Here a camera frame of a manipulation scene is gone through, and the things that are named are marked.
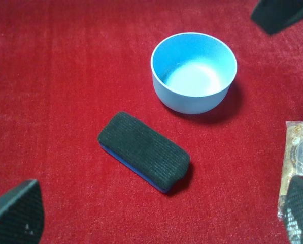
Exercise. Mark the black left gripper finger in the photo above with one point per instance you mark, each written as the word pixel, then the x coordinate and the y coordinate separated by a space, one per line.
pixel 273 16
pixel 293 210
pixel 22 216

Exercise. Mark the light blue bowl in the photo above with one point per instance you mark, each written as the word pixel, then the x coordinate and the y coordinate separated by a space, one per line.
pixel 192 72

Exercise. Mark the clear snack packet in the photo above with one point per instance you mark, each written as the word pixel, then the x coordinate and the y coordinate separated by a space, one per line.
pixel 292 162

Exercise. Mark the black and blue eraser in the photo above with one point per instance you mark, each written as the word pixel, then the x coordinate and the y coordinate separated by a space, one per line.
pixel 150 155

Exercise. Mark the red table cloth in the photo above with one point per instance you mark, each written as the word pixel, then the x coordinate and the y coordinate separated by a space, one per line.
pixel 67 67

